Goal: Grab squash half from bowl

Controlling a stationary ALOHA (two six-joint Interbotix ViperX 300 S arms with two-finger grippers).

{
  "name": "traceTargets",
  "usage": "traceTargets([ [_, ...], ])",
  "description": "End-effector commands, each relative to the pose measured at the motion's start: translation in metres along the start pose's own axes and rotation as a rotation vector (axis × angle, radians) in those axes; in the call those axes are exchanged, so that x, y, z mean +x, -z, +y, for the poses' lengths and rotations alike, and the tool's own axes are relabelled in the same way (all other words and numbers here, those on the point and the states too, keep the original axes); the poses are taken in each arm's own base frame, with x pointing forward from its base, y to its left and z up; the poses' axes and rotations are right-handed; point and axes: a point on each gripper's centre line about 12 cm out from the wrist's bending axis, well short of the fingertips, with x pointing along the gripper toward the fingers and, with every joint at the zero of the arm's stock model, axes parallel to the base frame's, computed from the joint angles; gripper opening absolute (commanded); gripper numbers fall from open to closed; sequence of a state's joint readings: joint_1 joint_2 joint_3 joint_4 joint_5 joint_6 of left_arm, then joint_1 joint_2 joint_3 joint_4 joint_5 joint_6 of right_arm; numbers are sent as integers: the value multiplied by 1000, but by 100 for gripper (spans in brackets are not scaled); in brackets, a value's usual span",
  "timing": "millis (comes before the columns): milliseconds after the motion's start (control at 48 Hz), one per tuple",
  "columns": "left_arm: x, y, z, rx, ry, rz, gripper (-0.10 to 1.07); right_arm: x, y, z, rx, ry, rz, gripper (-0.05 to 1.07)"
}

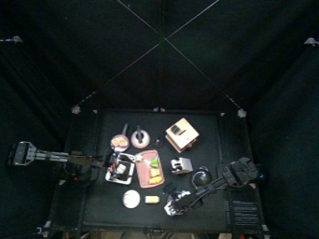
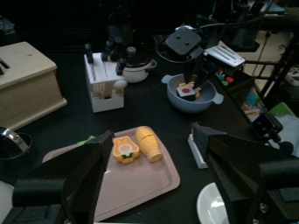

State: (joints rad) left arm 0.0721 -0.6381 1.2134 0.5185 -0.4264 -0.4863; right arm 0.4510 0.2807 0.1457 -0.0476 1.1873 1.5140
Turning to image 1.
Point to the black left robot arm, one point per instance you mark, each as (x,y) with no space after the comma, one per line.
(54,155)

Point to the green toy vegetable piece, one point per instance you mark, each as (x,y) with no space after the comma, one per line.
(155,162)

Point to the white round plate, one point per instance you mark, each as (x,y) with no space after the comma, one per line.
(131,199)

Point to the black toy pot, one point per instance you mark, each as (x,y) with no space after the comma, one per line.
(202,177)

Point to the pink plastic tray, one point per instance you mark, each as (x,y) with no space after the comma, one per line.
(146,177)

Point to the yellow toy squash half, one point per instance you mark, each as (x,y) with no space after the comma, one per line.
(157,179)

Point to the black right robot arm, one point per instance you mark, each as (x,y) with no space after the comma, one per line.
(233,177)

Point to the yellow toy food block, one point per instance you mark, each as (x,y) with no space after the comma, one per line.
(153,199)

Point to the white rectangular dish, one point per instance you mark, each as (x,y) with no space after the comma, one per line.
(110,178)

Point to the light wooden box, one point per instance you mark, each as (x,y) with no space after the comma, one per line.
(183,133)

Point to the silver frame clamp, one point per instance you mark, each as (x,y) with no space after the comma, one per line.
(310,41)
(242,113)
(15,39)
(75,109)

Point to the toy frying pan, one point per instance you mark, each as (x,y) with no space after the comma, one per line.
(119,144)

